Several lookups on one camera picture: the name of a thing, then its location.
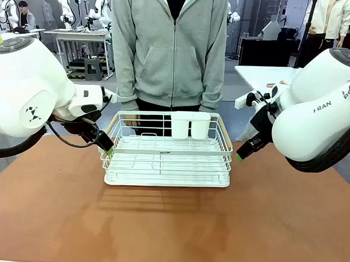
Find white plastic utensil holder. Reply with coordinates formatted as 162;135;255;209
169;111;212;141

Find person's left forearm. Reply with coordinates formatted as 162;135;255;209
199;28;228;114

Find person's right hand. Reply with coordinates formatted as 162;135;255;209
122;108;141;128

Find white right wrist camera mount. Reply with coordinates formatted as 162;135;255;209
234;89;271;111

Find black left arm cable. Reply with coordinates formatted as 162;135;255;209
45;119;102;149

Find black cabinet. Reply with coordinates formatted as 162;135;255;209
239;36;302;69

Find black tripod pole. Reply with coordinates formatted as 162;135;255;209
293;0;319;69

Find white house-shaped object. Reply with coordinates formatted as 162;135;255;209
256;20;283;41

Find person's right forearm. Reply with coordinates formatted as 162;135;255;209
107;16;143;112

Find white workbench with shelf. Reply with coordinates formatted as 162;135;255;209
42;28;115;78

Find seated person in grey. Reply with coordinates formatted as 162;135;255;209
16;0;37;30

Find grey step stool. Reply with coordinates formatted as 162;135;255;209
83;56;105;82

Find white desk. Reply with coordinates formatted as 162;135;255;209
0;27;47;43

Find white wire dish rack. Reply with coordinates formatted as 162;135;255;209
99;109;236;183

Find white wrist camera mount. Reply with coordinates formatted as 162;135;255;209
234;89;271;111
101;87;120;105

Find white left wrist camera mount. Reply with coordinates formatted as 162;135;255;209
101;87;120;105

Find clear plastic bag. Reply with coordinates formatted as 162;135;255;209
236;121;257;143

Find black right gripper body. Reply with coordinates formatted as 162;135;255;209
249;106;278;144

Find black left arm cable sleeve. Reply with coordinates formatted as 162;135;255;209
0;124;47;160

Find person in grey hoodie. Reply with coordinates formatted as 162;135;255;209
106;0;229;139

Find person in white jacket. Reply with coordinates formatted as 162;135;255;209
301;0;350;71

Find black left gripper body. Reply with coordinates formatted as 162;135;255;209
52;111;104;144

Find white rounded table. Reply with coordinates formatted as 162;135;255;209
233;65;304;98

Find white drain tray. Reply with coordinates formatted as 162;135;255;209
103;173;231;190

